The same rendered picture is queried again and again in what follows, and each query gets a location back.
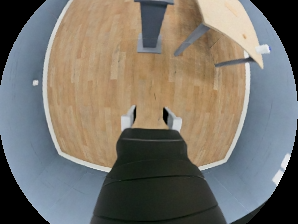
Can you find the white plastic bottle with blue cap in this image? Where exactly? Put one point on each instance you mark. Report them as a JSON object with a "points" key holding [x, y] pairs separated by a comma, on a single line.
{"points": [[262, 49]]}

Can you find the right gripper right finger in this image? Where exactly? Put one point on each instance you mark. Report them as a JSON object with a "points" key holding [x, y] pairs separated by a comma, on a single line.
{"points": [[171, 120]]}

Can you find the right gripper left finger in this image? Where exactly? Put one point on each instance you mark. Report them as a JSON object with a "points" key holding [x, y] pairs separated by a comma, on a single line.
{"points": [[128, 120]]}

